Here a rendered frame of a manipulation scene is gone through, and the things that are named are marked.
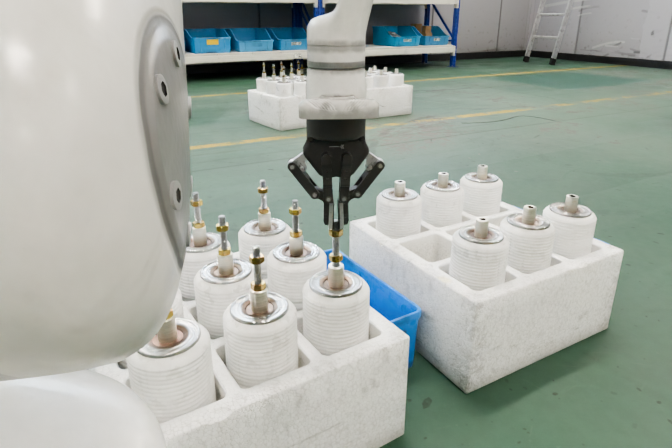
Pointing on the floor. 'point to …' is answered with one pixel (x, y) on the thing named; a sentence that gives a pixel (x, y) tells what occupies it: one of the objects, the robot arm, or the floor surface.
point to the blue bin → (387, 302)
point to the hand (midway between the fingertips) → (335, 214)
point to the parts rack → (336, 3)
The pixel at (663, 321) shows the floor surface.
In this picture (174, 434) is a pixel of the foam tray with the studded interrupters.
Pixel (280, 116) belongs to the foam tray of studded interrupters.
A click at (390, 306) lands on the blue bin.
